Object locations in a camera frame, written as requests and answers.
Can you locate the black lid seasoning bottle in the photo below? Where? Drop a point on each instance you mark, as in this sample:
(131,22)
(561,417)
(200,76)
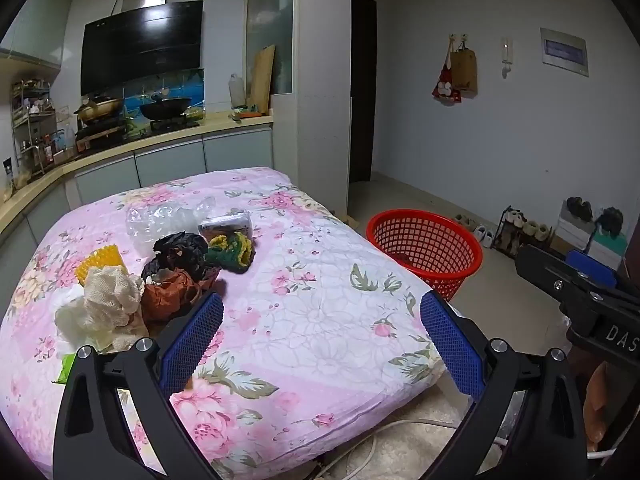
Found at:
(8,172)

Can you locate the grey snack packet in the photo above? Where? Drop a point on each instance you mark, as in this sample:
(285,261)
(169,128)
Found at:
(225,222)

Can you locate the pink floral blanket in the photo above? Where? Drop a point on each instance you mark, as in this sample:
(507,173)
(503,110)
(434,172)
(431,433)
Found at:
(310,310)

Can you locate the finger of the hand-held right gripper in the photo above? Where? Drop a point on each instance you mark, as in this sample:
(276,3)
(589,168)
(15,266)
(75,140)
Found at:
(595,266)
(550,272)

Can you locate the black gas stove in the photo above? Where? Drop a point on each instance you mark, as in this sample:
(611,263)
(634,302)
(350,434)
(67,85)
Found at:
(170,128)

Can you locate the green packet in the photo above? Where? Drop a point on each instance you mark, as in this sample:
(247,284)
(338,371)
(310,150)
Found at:
(65,367)

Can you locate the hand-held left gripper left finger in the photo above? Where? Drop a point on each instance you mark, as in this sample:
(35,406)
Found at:
(195,340)

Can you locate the yellow green knitted item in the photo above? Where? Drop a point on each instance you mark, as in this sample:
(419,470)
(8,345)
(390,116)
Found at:
(235,255)

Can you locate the wooden cutting board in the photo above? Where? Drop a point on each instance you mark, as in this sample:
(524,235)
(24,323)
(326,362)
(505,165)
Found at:
(262,80)

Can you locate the white electric panel box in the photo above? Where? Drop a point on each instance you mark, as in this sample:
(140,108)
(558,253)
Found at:
(562,50)

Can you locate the metal spice rack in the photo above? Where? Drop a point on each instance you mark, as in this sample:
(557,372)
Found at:
(30,115)

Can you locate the blue backsplash panel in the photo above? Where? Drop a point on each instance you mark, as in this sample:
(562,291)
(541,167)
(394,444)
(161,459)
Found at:
(192,82)

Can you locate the small orange kitchen item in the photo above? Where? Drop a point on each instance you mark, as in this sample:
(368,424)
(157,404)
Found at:
(250,114)

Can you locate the pair of beige shoes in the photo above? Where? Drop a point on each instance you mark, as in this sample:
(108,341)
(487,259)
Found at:
(465,221)

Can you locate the black portable stove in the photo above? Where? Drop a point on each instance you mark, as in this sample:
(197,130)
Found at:
(100,135)

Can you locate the clear plastic bottle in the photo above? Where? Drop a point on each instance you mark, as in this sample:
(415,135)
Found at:
(236,92)

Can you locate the white storage box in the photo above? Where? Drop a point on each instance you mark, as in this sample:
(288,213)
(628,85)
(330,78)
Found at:
(575,232)

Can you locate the green storage box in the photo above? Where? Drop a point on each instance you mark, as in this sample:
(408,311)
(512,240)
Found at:
(610,250)

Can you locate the frosted glass panel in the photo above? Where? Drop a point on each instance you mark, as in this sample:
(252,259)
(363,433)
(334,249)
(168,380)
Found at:
(270,10)

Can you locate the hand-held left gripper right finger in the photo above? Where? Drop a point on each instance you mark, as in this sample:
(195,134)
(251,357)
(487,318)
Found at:
(450,340)

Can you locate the black range hood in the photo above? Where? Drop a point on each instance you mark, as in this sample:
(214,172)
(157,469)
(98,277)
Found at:
(140,45)

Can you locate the clear plastic bag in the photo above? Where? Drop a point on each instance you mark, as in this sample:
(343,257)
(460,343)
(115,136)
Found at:
(155,225)

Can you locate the white crumpled tissue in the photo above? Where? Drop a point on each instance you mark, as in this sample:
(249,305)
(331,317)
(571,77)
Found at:
(70,320)

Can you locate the black shoe rack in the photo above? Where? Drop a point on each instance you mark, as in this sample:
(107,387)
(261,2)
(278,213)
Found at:
(510,240)

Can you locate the brown paper hanging bag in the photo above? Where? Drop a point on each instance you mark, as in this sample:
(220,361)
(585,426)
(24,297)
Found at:
(462,72)

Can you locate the grey wall cabinets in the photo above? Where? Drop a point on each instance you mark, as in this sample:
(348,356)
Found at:
(40,20)

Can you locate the black plastic bag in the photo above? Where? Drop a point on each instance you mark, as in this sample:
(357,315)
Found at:
(180,250)

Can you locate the kitchen counter cabinets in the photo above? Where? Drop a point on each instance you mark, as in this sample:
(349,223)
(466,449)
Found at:
(170,160)

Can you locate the cream mesh cloth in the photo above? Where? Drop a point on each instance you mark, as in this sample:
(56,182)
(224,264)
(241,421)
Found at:
(110,295)

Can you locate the person's right hand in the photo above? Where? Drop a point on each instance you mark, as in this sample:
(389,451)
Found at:
(596,400)

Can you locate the brown crumpled cloth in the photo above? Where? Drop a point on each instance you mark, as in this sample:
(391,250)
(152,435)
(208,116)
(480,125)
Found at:
(167,297)

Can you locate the red hanging bag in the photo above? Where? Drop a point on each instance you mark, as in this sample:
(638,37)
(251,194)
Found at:
(445,87)

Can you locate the white intercom phone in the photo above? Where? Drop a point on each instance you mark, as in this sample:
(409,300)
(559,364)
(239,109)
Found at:
(507,55)

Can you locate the black wok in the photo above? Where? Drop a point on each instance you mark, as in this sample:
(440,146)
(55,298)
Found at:
(165,108)

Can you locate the pair of white shoes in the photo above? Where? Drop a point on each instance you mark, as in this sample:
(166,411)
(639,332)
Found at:
(484,235)

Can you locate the yellow foam mesh sleeve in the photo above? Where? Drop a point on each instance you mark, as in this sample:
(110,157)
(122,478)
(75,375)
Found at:
(102,257)

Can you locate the red plastic basket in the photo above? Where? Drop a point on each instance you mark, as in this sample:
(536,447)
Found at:
(425,245)

